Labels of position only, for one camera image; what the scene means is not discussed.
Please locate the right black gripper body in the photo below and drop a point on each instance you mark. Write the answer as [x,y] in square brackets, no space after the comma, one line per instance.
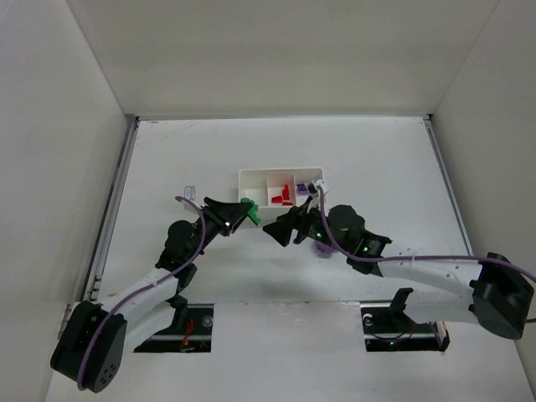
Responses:
[301,222]

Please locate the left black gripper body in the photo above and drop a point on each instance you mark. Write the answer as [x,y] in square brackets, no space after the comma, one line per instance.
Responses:
[219,219]

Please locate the green leafy lego piece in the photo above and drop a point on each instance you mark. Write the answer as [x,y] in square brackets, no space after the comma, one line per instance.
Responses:
[252,213]

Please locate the purple round flower lego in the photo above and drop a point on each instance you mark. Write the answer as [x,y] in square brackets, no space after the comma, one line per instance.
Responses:
[324,249]

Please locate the red zigzag lego piece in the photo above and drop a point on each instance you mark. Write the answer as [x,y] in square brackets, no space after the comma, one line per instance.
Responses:
[286,193]

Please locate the purple printed lego brick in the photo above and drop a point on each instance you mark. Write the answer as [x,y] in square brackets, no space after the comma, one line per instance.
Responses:
[301,189]

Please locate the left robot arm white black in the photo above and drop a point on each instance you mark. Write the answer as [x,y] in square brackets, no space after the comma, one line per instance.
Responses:
[97,334]

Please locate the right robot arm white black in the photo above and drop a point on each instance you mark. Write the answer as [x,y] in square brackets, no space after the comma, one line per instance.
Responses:
[488,291]

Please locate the white three-compartment container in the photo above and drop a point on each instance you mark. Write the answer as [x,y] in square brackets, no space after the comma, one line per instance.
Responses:
[261,185]

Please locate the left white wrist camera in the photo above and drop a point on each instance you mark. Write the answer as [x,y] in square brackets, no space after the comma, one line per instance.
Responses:
[189,192]

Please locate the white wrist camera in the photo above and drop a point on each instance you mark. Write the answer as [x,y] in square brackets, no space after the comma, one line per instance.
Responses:
[316,186]
[189,192]

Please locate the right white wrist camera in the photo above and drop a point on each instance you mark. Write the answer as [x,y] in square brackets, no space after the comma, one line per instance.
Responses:
[316,186]

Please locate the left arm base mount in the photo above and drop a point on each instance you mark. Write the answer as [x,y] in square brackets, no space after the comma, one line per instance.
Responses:
[190,331]

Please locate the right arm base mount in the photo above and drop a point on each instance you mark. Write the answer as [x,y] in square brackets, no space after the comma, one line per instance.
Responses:
[387,329]

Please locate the left aluminium table rail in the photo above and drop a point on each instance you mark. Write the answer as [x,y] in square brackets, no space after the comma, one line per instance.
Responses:
[93,276]

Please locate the aluminium table rail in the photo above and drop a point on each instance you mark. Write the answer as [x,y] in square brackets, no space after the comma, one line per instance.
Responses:
[93,276]
[427,119]

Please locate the right aluminium table rail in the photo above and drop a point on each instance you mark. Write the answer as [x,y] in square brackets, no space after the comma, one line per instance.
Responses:
[427,119]

